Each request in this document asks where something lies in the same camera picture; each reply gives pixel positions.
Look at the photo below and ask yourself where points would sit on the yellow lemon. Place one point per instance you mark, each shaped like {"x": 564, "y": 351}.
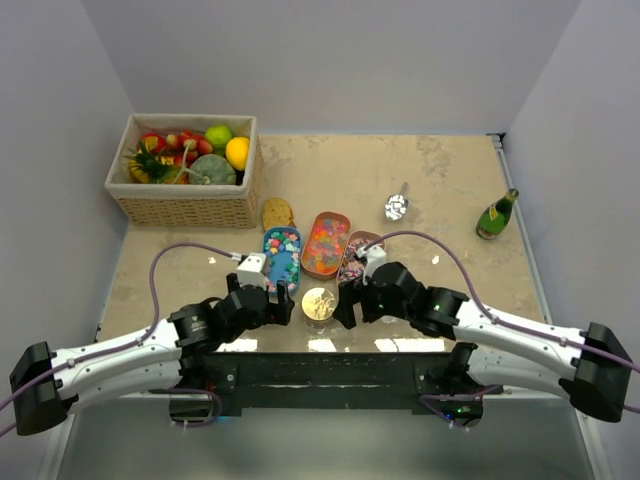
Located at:
{"x": 237, "y": 152}

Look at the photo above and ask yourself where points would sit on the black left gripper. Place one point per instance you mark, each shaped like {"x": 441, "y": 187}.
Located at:
{"x": 278, "y": 312}

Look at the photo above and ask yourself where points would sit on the blue tray of star candies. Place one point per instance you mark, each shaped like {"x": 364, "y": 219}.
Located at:
{"x": 282, "y": 247}

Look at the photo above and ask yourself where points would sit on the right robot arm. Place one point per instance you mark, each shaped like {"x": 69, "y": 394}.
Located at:
{"x": 588, "y": 367}

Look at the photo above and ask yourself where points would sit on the wicker basket with liner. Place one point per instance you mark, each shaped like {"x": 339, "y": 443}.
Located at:
{"x": 180, "y": 203}

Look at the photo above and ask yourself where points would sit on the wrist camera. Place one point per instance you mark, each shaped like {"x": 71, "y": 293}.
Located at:
{"x": 371, "y": 256}
{"x": 251, "y": 271}

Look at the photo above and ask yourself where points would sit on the red strawberries bunch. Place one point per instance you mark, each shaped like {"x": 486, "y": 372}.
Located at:
{"x": 169, "y": 149}

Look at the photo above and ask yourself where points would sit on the pink tray of lollipops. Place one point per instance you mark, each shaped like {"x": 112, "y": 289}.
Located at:
{"x": 351, "y": 268}

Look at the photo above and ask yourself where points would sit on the clear glass jar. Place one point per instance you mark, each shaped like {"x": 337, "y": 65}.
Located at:
{"x": 319, "y": 324}

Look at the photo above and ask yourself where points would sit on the silver metal scoop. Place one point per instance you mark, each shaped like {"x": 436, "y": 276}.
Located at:
{"x": 397, "y": 204}

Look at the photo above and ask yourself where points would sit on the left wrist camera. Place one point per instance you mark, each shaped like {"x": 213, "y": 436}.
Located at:
{"x": 251, "y": 271}

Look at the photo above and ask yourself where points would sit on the orange tray of gummy stars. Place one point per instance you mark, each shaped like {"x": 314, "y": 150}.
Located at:
{"x": 325, "y": 246}

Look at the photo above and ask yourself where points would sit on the round cream jar lid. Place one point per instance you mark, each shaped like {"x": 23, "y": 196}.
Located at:
{"x": 318, "y": 304}

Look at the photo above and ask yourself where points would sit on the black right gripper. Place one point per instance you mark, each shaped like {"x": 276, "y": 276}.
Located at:
{"x": 348, "y": 296}

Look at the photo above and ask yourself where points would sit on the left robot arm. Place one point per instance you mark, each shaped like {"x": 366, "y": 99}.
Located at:
{"x": 48, "y": 385}

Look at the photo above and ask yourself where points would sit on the green glass bottle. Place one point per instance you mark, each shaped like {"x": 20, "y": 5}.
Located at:
{"x": 496, "y": 217}

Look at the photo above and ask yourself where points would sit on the green lime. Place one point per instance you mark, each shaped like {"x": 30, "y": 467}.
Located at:
{"x": 218, "y": 137}

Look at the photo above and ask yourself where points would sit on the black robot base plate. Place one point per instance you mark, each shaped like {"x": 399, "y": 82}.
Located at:
{"x": 229, "y": 384}

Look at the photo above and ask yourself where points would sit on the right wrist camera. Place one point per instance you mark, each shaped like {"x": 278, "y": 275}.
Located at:
{"x": 371, "y": 256}

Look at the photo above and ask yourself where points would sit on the green pumpkin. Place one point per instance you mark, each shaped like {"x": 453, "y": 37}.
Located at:
{"x": 212, "y": 169}

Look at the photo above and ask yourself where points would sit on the small pineapple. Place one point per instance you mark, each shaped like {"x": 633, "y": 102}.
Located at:
{"x": 146, "y": 168}

